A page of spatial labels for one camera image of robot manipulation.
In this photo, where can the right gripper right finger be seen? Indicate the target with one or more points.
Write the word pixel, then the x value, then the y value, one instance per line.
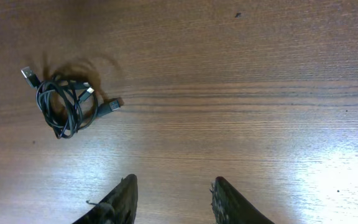
pixel 231 207

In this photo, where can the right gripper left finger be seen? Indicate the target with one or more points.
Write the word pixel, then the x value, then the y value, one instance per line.
pixel 119 206

